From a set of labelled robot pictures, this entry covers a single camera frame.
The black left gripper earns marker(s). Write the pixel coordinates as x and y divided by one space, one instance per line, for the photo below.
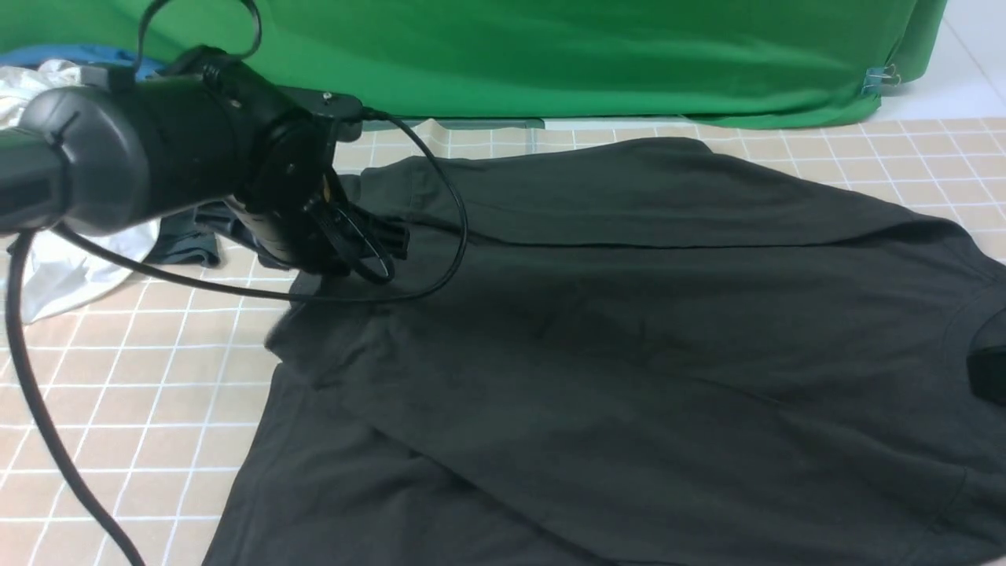
325 235

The dark gray long-sleeve shirt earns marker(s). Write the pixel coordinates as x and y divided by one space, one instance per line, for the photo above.
653 354

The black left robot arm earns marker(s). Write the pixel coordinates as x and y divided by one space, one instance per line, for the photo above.
212 137

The white crumpled shirt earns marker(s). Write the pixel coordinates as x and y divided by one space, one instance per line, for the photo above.
59 276

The dark teal crumpled garment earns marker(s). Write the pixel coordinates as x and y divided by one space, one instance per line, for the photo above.
190 237

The blue crumpled garment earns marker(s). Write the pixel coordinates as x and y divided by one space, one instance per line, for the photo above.
59 64

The beige checkered tablecloth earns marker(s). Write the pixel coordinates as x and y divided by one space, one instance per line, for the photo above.
157 389

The green backdrop cloth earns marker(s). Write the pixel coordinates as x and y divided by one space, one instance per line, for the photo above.
762 65

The metal binder clip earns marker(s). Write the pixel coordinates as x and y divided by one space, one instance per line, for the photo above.
879 79

